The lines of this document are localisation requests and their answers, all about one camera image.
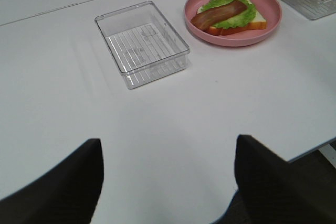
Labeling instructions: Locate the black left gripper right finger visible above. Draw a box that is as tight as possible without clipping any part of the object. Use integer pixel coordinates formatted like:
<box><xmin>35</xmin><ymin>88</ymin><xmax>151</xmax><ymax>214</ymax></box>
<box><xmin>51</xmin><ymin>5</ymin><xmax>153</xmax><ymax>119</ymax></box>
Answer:
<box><xmin>215</xmin><ymin>135</ymin><xmax>335</xmax><ymax>223</ymax></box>

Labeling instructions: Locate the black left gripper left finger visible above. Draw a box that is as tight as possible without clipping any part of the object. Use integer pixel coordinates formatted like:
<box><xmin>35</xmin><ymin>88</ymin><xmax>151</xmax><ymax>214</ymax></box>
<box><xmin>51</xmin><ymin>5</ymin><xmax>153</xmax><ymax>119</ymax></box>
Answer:
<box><xmin>1</xmin><ymin>138</ymin><xmax>104</xmax><ymax>223</ymax></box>

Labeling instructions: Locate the bread slice tray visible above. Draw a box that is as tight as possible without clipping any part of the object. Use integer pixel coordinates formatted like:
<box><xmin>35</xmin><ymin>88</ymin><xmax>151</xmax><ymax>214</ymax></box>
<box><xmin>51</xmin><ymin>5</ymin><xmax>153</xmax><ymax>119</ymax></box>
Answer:
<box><xmin>205</xmin><ymin>10</ymin><xmax>267</xmax><ymax>36</ymax></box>

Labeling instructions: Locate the green lettuce leaf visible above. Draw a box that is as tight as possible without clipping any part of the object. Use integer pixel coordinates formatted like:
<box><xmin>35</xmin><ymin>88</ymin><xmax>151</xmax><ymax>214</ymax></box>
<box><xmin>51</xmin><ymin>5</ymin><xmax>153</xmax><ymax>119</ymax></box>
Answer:
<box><xmin>197</xmin><ymin>0</ymin><xmax>257</xmax><ymax>29</ymax></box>

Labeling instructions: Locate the brown bacon strip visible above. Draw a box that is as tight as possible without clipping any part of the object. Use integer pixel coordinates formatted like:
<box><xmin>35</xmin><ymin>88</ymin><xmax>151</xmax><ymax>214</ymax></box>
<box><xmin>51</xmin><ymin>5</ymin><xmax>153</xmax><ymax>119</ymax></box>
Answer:
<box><xmin>190</xmin><ymin>0</ymin><xmax>248</xmax><ymax>31</ymax></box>

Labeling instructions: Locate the left clear plastic tray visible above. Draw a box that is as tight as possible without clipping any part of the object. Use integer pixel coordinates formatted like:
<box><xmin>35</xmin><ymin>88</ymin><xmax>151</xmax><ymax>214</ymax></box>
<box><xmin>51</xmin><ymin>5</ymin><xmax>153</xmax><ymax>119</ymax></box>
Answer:
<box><xmin>95</xmin><ymin>1</ymin><xmax>190</xmax><ymax>90</ymax></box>

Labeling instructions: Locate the clear plastic tray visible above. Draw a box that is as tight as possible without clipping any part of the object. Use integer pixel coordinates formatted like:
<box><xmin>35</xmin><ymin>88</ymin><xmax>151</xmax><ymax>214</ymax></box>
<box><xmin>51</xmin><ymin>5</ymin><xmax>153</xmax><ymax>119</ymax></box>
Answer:
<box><xmin>282</xmin><ymin>0</ymin><xmax>335</xmax><ymax>20</ymax></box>
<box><xmin>95</xmin><ymin>1</ymin><xmax>190</xmax><ymax>90</ymax></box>

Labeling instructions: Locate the pink round plate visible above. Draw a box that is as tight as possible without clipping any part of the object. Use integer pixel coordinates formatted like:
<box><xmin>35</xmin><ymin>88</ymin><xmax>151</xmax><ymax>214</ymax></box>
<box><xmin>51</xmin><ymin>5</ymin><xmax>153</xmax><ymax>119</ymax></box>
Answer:
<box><xmin>184</xmin><ymin>0</ymin><xmax>282</xmax><ymax>47</ymax></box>

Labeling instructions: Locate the right clear plastic tray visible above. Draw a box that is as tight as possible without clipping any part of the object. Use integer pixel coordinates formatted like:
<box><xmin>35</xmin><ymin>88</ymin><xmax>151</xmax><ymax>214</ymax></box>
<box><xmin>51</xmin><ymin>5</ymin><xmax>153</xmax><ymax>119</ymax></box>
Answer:
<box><xmin>282</xmin><ymin>0</ymin><xmax>335</xmax><ymax>20</ymax></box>

